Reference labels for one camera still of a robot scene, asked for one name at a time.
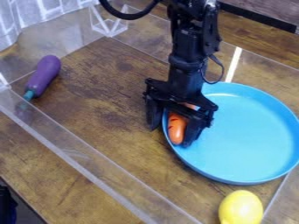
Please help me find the purple toy eggplant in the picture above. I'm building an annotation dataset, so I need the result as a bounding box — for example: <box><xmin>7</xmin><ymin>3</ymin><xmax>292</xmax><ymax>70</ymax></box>
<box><xmin>22</xmin><ymin>55</ymin><xmax>61</xmax><ymax>101</ymax></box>

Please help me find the clear acrylic enclosure wall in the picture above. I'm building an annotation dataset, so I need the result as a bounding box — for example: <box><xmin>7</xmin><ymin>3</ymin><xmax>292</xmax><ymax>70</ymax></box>
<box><xmin>0</xmin><ymin>8</ymin><xmax>299</xmax><ymax>224</ymax></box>

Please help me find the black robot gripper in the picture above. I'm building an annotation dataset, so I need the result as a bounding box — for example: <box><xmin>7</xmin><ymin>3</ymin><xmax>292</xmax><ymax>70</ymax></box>
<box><xmin>142</xmin><ymin>55</ymin><xmax>218</xmax><ymax>147</ymax></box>

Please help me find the orange toy carrot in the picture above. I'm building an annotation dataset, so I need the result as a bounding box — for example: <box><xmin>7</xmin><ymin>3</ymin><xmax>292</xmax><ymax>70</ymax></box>
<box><xmin>166</xmin><ymin>112</ymin><xmax>189</xmax><ymax>145</ymax></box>

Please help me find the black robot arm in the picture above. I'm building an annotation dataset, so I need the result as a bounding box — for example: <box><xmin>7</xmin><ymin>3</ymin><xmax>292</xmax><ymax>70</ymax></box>
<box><xmin>144</xmin><ymin>0</ymin><xmax>221</xmax><ymax>147</ymax></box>

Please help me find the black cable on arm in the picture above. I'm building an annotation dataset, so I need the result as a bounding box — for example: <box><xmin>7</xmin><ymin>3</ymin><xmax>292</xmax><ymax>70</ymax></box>
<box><xmin>97</xmin><ymin>0</ymin><xmax>226</xmax><ymax>86</ymax></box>

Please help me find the clear acrylic corner bracket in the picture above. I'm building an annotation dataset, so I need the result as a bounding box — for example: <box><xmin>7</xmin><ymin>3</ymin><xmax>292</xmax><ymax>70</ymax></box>
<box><xmin>87</xmin><ymin>5</ymin><xmax>127</xmax><ymax>38</ymax></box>

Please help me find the blue plastic plate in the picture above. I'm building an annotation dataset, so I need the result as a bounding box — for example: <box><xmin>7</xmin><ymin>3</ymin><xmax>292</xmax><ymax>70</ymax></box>
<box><xmin>170</xmin><ymin>82</ymin><xmax>299</xmax><ymax>186</ymax></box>

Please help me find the yellow toy lemon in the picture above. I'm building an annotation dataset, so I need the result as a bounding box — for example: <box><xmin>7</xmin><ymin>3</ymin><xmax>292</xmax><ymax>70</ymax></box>
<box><xmin>218</xmin><ymin>190</ymin><xmax>264</xmax><ymax>224</ymax></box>

